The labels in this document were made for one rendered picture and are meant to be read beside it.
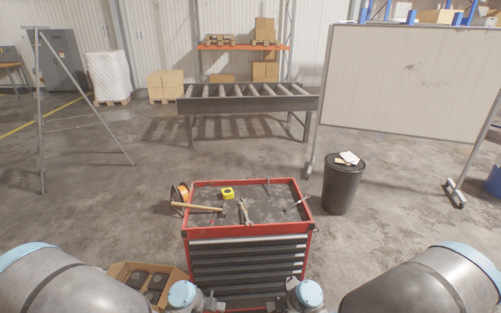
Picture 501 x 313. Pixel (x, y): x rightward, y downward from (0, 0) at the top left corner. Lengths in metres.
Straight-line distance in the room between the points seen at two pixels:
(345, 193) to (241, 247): 1.65
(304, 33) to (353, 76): 6.18
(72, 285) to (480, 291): 0.61
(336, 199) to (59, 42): 8.94
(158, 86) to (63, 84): 3.75
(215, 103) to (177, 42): 5.23
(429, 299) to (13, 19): 11.12
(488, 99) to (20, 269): 3.74
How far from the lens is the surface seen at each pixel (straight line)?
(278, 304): 1.17
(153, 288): 2.19
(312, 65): 9.53
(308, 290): 1.00
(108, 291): 0.47
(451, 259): 0.54
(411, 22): 7.98
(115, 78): 7.53
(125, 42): 9.37
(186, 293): 0.99
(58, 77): 10.06
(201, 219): 1.49
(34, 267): 0.52
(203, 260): 1.53
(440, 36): 3.39
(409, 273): 0.48
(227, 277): 1.63
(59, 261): 0.52
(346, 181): 2.73
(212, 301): 1.17
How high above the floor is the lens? 1.89
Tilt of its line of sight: 28 degrees down
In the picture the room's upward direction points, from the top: 1 degrees clockwise
